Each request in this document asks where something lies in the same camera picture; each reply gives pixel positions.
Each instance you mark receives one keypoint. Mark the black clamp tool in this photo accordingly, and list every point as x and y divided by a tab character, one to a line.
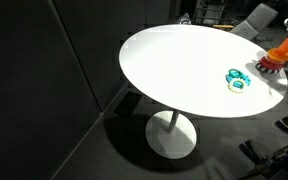
272	166

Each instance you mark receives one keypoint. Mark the orange yellow bar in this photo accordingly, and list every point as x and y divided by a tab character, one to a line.
223	26

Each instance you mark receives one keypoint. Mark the grey chair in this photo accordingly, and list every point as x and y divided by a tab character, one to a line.
256	22

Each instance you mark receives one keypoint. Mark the black white striped base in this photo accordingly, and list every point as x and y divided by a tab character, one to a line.
265	70

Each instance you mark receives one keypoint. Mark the white table pedestal base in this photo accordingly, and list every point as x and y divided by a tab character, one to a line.
170	134

